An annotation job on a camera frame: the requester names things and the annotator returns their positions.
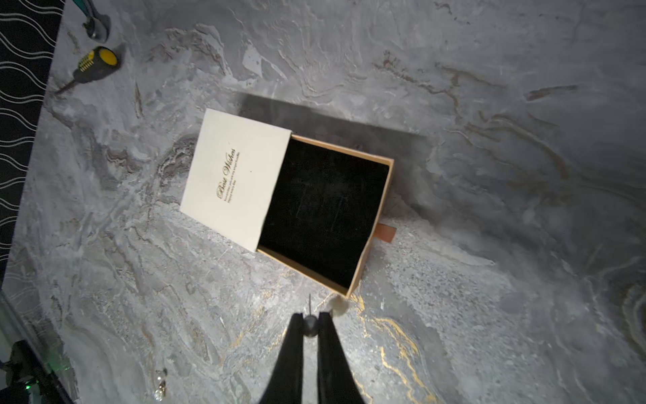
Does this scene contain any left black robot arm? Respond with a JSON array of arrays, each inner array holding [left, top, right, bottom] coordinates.
[[1, 340, 73, 404]]

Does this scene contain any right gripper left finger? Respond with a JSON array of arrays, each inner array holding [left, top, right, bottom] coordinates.
[[260, 313, 304, 404]]

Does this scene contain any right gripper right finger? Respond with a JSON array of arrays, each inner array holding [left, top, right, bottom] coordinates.
[[317, 312, 364, 404]]

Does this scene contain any yellow black screwdriver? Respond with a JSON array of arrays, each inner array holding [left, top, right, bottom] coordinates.
[[55, 46, 120, 95]]

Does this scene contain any pearl drop earring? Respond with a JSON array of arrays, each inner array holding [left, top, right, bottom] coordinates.
[[303, 295, 319, 338]]

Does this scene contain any cream drawer jewelry box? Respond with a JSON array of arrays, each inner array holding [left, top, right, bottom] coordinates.
[[180, 109, 395, 296]]

